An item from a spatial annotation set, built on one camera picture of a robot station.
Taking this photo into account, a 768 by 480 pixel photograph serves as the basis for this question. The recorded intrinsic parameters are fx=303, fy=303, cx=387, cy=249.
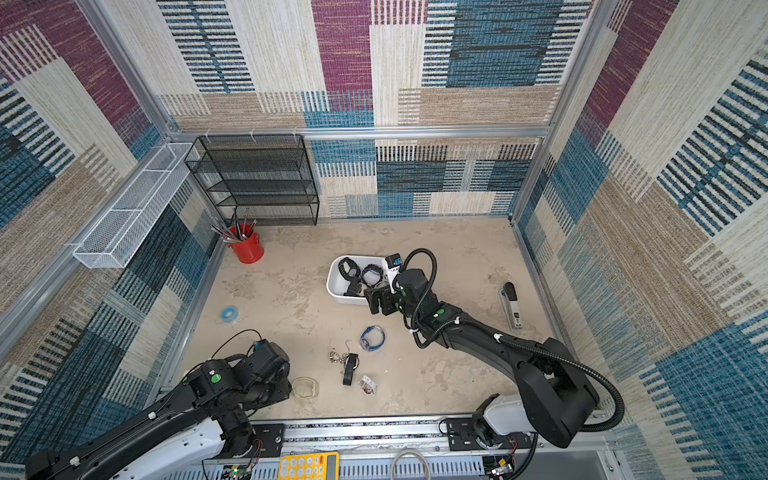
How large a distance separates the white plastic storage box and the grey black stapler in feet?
1.29

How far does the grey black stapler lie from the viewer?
36.0 inches

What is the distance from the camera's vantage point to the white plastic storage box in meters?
0.96
